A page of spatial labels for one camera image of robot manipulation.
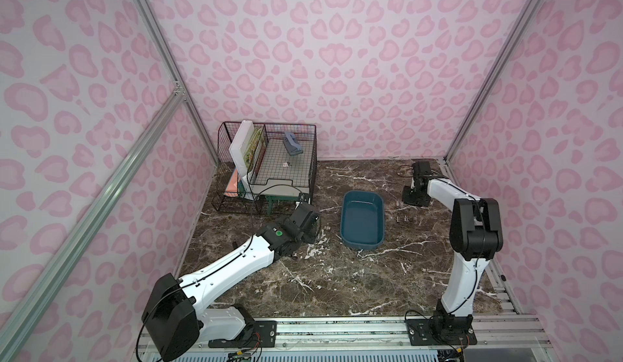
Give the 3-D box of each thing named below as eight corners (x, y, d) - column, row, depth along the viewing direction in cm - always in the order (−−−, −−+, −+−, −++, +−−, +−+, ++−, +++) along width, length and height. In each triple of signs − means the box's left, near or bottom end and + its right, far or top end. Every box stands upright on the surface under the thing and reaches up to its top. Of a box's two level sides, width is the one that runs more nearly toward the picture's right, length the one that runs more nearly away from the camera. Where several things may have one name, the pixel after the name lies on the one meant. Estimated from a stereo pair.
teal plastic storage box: (341, 251, 93) (342, 244, 88) (338, 198, 108) (339, 190, 103) (388, 251, 92) (392, 243, 88) (378, 198, 108) (381, 190, 103)
